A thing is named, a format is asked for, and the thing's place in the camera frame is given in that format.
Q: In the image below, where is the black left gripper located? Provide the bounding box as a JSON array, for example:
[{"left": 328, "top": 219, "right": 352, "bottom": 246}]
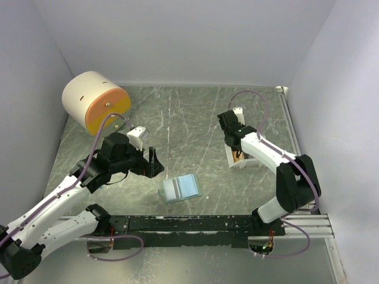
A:
[{"left": 110, "top": 139, "right": 164, "bottom": 178}]

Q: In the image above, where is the green card holder wallet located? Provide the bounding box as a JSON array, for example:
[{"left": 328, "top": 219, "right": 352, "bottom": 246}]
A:
[{"left": 158, "top": 174, "right": 202, "bottom": 204}]

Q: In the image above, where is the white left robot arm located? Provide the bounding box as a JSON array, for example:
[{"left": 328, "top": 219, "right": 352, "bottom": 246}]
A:
[{"left": 1, "top": 133, "right": 165, "bottom": 280}]

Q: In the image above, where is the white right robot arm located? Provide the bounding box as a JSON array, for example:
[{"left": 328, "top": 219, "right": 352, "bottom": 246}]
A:
[{"left": 217, "top": 110, "right": 321, "bottom": 235}]

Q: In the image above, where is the stack of cards in tray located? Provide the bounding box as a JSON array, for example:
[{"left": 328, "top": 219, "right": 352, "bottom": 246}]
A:
[{"left": 232, "top": 151, "right": 249, "bottom": 163}]

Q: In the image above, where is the white plastic card tray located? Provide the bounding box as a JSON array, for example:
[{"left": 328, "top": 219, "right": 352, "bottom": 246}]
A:
[{"left": 224, "top": 144, "right": 261, "bottom": 169}]

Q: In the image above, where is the round white drawer cabinet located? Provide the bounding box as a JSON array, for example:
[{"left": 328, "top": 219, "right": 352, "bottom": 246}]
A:
[{"left": 62, "top": 71, "right": 131, "bottom": 135}]

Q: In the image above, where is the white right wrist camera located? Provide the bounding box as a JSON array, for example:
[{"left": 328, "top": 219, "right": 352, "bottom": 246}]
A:
[{"left": 232, "top": 107, "right": 246, "bottom": 125}]

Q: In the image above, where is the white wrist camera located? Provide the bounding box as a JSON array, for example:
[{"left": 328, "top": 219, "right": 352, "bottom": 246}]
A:
[
  {"left": 127, "top": 126, "right": 149, "bottom": 150},
  {"left": 232, "top": 107, "right": 246, "bottom": 125}
]

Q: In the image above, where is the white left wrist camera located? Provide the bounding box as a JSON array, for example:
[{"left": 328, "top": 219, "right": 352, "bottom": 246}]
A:
[{"left": 127, "top": 126, "right": 149, "bottom": 150}]

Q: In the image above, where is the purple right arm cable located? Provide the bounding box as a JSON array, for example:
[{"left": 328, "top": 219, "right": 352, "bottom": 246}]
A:
[{"left": 227, "top": 90, "right": 321, "bottom": 212}]

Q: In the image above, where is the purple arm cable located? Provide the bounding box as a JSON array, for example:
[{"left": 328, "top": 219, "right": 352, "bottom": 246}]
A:
[
  {"left": 0, "top": 112, "right": 134, "bottom": 279},
  {"left": 227, "top": 90, "right": 321, "bottom": 212}
]

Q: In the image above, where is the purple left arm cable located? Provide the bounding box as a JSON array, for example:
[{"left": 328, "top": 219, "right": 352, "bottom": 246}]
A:
[{"left": 0, "top": 112, "right": 134, "bottom": 279}]

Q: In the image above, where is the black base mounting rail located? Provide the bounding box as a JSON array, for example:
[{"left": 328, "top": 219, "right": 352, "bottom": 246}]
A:
[{"left": 73, "top": 214, "right": 287, "bottom": 251}]

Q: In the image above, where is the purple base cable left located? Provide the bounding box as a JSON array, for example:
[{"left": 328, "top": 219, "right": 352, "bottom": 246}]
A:
[{"left": 79, "top": 234, "right": 145, "bottom": 262}]

